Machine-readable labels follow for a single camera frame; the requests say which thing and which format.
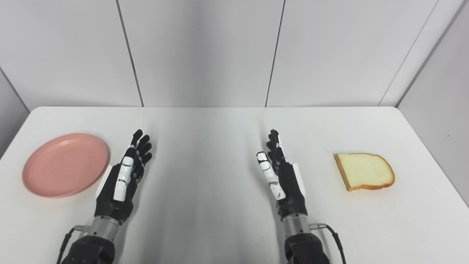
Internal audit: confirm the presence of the slice of bread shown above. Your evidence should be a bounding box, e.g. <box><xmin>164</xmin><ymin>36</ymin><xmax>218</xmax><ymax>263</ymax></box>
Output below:
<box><xmin>333</xmin><ymin>153</ymin><xmax>395</xmax><ymax>192</ymax></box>

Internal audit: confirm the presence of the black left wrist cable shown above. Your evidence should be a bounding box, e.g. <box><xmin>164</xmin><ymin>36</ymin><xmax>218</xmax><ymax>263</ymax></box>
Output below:
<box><xmin>56</xmin><ymin>225</ymin><xmax>91</xmax><ymax>264</ymax></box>

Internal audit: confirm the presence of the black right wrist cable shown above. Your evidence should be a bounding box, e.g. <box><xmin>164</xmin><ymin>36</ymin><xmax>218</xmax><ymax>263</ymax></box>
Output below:
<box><xmin>310</xmin><ymin>223</ymin><xmax>347</xmax><ymax>264</ymax></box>

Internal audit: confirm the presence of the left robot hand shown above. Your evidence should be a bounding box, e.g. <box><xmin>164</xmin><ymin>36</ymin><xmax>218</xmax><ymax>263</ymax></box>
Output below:
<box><xmin>94</xmin><ymin>129</ymin><xmax>153</xmax><ymax>224</ymax></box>

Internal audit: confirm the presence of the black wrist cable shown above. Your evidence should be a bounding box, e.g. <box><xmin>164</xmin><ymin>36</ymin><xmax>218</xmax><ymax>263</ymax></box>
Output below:
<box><xmin>56</xmin><ymin>225</ymin><xmax>91</xmax><ymax>264</ymax></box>
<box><xmin>310</xmin><ymin>223</ymin><xmax>347</xmax><ymax>264</ymax></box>

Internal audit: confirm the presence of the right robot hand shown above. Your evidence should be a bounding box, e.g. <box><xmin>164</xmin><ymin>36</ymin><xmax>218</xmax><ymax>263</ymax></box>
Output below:
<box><xmin>256</xmin><ymin>129</ymin><xmax>308</xmax><ymax>222</ymax></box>

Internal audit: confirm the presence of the pink plate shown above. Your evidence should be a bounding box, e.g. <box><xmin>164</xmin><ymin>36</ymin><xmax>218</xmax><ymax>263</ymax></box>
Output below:
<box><xmin>22</xmin><ymin>133</ymin><xmax>110</xmax><ymax>198</ymax></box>

